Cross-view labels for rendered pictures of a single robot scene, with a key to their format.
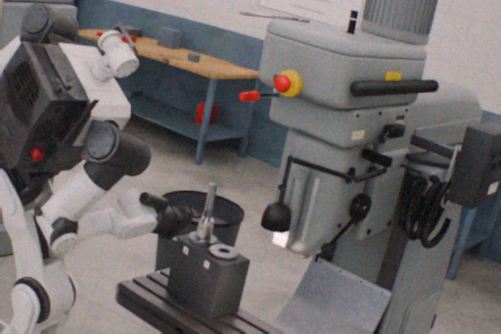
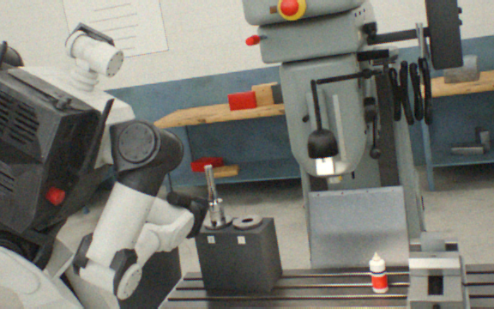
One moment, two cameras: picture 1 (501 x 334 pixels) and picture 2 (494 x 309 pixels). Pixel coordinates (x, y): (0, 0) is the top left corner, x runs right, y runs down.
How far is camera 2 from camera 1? 0.70 m
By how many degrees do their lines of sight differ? 23
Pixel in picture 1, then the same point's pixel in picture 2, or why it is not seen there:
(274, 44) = not seen: outside the picture
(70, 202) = (123, 227)
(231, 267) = (265, 231)
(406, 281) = (407, 170)
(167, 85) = not seen: hidden behind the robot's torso
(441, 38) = (238, 24)
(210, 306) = (264, 277)
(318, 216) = (349, 130)
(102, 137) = (136, 136)
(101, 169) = (145, 174)
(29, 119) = (37, 154)
